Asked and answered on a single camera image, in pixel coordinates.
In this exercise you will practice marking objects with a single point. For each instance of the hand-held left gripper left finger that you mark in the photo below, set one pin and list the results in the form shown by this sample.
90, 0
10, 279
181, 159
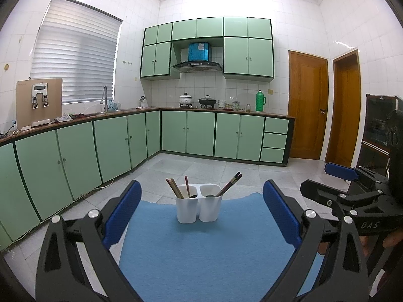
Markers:
124, 210

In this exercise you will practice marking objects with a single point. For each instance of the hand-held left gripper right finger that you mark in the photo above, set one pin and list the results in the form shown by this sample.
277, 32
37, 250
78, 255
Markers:
281, 210

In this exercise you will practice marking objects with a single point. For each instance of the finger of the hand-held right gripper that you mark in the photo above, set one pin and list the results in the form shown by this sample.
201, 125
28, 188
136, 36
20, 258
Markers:
341, 171
321, 192

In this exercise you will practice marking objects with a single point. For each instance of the light wooden chopstick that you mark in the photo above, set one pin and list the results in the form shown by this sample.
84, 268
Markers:
176, 185
171, 185

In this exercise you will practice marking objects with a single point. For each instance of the dark chopstick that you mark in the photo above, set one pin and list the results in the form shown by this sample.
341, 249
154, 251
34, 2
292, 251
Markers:
227, 184
232, 182

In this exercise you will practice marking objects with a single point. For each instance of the white double utensil holder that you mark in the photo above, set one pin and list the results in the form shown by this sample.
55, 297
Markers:
189, 210

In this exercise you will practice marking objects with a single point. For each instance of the reddish brown chopstick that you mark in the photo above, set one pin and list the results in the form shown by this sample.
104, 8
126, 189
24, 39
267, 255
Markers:
187, 187

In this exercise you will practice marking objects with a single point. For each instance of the person's right hand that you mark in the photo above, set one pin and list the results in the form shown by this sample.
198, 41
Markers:
394, 240

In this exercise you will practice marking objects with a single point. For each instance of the dark glass display cabinet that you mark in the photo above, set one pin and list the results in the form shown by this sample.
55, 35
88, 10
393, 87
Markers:
374, 122

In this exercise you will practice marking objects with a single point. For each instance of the wooden door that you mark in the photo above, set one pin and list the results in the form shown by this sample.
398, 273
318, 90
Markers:
344, 110
307, 107

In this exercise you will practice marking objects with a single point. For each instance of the blue mat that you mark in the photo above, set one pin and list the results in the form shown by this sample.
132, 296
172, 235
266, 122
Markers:
204, 258

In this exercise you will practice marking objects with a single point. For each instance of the red rag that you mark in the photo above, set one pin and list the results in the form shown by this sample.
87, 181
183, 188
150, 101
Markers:
80, 116

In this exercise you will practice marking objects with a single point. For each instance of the clear bottles beside sink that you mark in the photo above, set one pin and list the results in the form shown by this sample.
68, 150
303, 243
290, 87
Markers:
115, 106

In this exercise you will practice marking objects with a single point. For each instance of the green base cabinets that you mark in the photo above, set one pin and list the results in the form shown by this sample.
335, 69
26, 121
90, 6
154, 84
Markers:
195, 132

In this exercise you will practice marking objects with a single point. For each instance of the green thermos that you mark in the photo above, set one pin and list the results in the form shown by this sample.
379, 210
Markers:
259, 102

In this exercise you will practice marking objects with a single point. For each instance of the glass jar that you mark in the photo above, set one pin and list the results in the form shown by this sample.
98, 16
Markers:
248, 108

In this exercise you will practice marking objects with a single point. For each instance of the small white container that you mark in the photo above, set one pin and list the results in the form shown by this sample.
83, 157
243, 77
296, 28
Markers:
143, 102

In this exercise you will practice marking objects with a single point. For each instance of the grey rag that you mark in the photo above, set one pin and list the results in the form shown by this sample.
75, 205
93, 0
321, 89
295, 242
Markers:
63, 119

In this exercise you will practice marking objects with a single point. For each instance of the enamel mug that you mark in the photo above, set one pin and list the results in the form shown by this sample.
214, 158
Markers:
235, 105

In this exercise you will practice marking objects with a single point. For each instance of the steel sink faucet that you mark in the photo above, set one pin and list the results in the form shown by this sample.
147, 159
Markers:
105, 96

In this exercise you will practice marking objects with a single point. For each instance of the stack of bowls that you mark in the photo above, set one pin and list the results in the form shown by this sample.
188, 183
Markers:
221, 104

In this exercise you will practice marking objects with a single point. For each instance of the white cooking pot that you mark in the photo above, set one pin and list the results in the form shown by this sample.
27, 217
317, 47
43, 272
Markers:
185, 100

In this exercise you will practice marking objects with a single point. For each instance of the black wok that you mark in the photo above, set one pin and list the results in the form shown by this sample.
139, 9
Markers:
207, 101

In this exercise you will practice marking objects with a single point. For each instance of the water purifier dispenser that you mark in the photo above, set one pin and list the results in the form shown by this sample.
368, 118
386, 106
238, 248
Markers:
23, 100

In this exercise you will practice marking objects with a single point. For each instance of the white window blind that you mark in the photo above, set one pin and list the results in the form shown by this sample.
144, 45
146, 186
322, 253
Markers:
78, 53

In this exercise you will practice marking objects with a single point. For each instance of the range hood with blue film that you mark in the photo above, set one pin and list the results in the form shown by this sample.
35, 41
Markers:
198, 52

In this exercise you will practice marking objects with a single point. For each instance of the green wall cabinets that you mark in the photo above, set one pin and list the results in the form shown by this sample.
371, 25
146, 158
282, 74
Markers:
248, 56

